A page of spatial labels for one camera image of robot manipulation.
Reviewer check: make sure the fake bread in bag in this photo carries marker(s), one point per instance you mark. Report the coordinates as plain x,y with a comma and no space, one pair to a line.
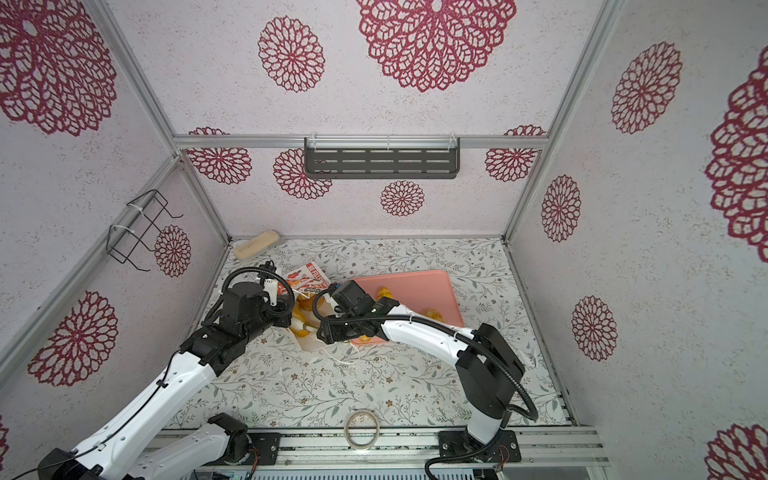
304,322

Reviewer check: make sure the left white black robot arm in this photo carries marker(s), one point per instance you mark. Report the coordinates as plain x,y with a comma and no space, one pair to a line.
116,451

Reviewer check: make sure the round fake bread roll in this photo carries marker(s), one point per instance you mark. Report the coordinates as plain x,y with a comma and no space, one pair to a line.
432,314

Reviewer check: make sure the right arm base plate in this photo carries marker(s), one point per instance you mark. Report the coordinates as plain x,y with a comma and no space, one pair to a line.
460,447

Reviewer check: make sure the grey slotted wall shelf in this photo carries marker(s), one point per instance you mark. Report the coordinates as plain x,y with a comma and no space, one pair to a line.
381,159

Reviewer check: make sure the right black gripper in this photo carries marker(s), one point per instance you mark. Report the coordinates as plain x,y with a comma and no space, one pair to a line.
331,333

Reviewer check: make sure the black wire wall rack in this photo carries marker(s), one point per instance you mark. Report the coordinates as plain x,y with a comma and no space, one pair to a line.
126,236

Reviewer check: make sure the pink plastic tray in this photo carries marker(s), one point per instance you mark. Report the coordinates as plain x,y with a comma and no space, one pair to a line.
419,291

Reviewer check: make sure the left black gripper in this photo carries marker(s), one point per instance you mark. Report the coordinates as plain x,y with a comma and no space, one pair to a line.
284,309

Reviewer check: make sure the long fake bread piece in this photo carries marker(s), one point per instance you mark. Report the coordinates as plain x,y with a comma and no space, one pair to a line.
384,293

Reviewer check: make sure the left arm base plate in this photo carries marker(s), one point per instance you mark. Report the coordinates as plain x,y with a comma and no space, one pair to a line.
246,450

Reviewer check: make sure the white paper gift bag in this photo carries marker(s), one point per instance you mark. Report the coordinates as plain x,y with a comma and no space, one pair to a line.
300,338

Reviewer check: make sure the clear tape roll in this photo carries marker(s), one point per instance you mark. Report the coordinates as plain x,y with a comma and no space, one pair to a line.
362,430

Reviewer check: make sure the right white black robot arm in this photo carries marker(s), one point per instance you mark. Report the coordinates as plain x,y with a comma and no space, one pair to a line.
489,372

